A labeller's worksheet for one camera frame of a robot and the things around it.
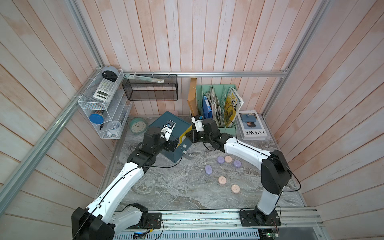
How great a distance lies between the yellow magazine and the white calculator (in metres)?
0.73

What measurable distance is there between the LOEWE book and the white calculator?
2.58 feet

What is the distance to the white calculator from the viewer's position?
0.75m

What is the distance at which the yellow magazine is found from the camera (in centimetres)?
97
